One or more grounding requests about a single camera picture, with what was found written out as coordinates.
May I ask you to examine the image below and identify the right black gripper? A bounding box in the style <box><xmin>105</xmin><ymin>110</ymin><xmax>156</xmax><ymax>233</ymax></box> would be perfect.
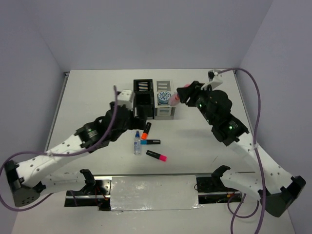
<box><xmin>175</xmin><ymin>80</ymin><xmax>215</xmax><ymax>124</ymax></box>

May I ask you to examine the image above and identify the pink cylindrical tube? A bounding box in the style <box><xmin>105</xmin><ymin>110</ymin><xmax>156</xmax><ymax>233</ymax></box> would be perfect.
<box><xmin>169</xmin><ymin>83</ymin><xmax>190</xmax><ymax>107</ymax></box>

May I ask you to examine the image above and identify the clear spray bottle blue cap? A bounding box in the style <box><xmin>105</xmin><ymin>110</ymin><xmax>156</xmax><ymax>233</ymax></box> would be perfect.
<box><xmin>134</xmin><ymin>130</ymin><xmax>141</xmax><ymax>155</ymax></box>

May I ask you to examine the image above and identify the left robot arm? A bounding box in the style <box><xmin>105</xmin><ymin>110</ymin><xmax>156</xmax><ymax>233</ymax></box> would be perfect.
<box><xmin>2</xmin><ymin>102</ymin><xmax>147</xmax><ymax>211</ymax></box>

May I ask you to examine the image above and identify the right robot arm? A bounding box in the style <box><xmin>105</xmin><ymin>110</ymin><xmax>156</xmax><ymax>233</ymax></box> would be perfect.
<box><xmin>177</xmin><ymin>81</ymin><xmax>306</xmax><ymax>217</ymax></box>

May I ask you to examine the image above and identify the orange highlighter marker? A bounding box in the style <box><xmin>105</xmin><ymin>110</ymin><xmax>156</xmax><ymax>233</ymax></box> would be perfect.
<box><xmin>141</xmin><ymin>122</ymin><xmax>152</xmax><ymax>140</ymax></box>

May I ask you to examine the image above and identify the white organizer container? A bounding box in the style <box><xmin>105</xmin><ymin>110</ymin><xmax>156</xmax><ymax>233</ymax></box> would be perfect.
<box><xmin>153</xmin><ymin>80</ymin><xmax>176</xmax><ymax>120</ymax></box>

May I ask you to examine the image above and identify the blue highlighter marker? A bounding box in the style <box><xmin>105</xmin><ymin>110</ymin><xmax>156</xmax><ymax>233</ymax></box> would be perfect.
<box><xmin>140</xmin><ymin>139</ymin><xmax>161</xmax><ymax>145</ymax></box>

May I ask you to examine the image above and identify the black organizer container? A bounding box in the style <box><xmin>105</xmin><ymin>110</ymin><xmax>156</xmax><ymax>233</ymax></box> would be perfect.
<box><xmin>133</xmin><ymin>79</ymin><xmax>155</xmax><ymax>119</ymax></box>

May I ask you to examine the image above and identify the pink highlighter marker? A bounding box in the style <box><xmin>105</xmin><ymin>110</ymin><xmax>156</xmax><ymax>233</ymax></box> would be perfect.
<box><xmin>146</xmin><ymin>150</ymin><xmax>167</xmax><ymax>162</ymax></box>

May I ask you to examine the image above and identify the silver tape cover panel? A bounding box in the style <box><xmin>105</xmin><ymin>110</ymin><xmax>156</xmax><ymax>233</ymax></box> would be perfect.
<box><xmin>110</xmin><ymin>175</ymin><xmax>200</xmax><ymax>211</ymax></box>

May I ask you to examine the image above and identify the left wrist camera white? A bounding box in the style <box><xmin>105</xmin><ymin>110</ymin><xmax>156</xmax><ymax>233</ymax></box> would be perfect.
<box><xmin>117</xmin><ymin>89</ymin><xmax>135</xmax><ymax>109</ymax></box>

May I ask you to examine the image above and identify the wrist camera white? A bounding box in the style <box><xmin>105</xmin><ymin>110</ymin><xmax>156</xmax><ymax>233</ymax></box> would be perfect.
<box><xmin>200</xmin><ymin>69</ymin><xmax>223</xmax><ymax>90</ymax></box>
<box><xmin>117</xmin><ymin>89</ymin><xmax>135</xmax><ymax>109</ymax></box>

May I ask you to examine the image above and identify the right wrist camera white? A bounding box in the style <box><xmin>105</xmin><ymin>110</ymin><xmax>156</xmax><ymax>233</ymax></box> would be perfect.
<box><xmin>200</xmin><ymin>69</ymin><xmax>223</xmax><ymax>90</ymax></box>

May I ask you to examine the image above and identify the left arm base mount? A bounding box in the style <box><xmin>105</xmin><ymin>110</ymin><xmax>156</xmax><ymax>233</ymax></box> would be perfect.
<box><xmin>64</xmin><ymin>169</ymin><xmax>112</xmax><ymax>211</ymax></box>

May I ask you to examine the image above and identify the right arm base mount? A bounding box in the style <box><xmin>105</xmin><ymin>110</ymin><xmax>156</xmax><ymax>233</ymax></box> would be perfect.
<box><xmin>194</xmin><ymin>174</ymin><xmax>242</xmax><ymax>205</ymax></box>

